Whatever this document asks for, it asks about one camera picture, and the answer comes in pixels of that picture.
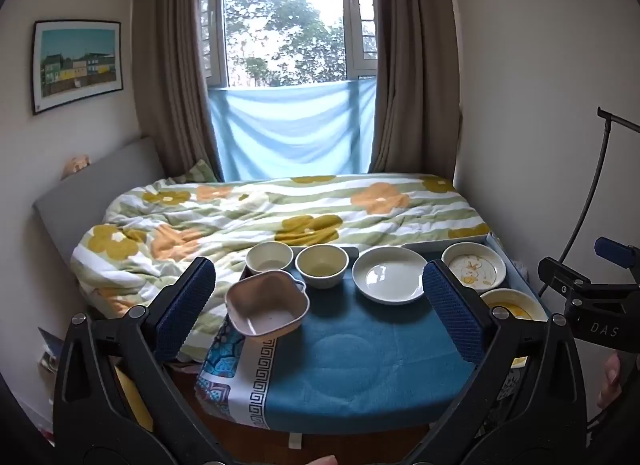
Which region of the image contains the grey headboard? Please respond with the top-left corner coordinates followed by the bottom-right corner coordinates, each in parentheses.
top-left (32, 135), bottom-right (168, 266)

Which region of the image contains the duck print plate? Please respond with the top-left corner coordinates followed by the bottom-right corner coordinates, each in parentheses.
top-left (441, 241), bottom-right (507, 293)

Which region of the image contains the small plush toy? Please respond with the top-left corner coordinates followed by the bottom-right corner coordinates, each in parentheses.
top-left (61, 154), bottom-right (93, 181)

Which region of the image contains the blue-grey tray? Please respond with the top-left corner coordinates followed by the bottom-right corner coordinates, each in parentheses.
top-left (240, 234), bottom-right (551, 318)

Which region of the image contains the green striped pillow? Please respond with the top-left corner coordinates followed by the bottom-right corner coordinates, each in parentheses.
top-left (182, 159), bottom-right (217, 183)

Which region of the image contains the black thin stand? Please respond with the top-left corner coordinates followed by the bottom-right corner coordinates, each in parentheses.
top-left (537, 106), bottom-right (640, 296)

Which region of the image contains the pink square bowl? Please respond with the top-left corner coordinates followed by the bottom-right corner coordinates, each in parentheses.
top-left (224, 270), bottom-right (310, 339)

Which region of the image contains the light blue window cloth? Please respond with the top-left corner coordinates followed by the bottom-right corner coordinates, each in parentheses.
top-left (206, 78), bottom-right (377, 182)

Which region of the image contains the cream round bowl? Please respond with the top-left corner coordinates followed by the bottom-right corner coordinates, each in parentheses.
top-left (295, 245), bottom-right (350, 290)

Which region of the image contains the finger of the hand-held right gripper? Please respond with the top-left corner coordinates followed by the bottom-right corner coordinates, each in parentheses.
top-left (537, 256), bottom-right (603, 308)
top-left (594, 237), bottom-right (640, 286)

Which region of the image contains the yellow rimmed bowl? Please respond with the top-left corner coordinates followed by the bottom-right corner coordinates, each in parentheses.
top-left (480, 288), bottom-right (548, 322)

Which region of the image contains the window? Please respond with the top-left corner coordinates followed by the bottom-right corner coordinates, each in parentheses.
top-left (199, 0), bottom-right (378, 88)

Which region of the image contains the white round plate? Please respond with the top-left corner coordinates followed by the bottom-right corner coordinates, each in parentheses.
top-left (352, 245), bottom-right (429, 306)

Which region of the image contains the small white bowl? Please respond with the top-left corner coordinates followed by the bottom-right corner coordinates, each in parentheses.
top-left (245, 241), bottom-right (294, 276)

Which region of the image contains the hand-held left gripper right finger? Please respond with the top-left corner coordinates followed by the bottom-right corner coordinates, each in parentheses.
top-left (400, 260), bottom-right (590, 465)

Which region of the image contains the floral striped blanket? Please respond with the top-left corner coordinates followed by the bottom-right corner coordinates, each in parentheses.
top-left (70, 174), bottom-right (493, 363)

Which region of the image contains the brown curtain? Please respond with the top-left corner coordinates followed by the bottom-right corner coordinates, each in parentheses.
top-left (369, 0), bottom-right (462, 178)
top-left (131, 0), bottom-right (225, 183)

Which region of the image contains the person's right hand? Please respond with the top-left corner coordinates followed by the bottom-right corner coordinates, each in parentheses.
top-left (599, 355), bottom-right (626, 428)

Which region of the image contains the framed houses picture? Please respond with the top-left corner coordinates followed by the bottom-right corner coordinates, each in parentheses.
top-left (32, 20), bottom-right (124, 116)

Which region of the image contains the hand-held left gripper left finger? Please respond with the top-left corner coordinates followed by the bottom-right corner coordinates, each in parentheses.
top-left (52, 257), bottom-right (236, 465)

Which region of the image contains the blue patterned tablecloth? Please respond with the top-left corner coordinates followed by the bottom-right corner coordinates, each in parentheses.
top-left (194, 265), bottom-right (531, 433)

